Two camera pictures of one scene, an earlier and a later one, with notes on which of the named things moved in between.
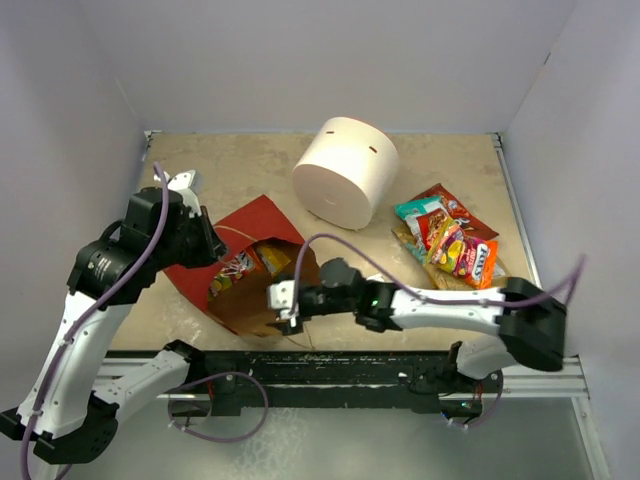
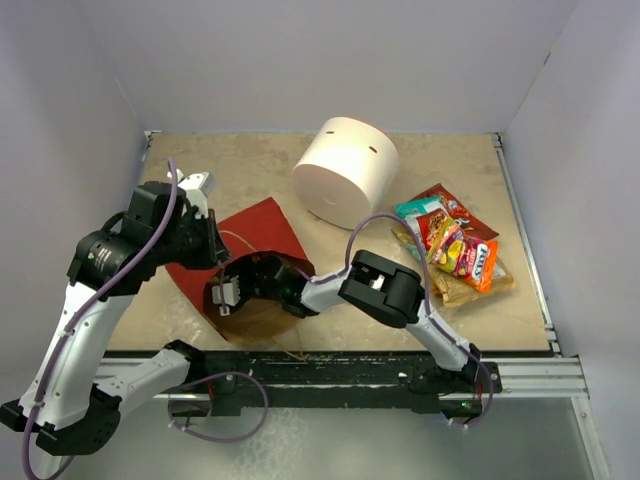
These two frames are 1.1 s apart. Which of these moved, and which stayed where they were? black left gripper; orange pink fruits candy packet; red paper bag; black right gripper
Moved: black right gripper
Stayed: orange pink fruits candy packet; black left gripper; red paper bag
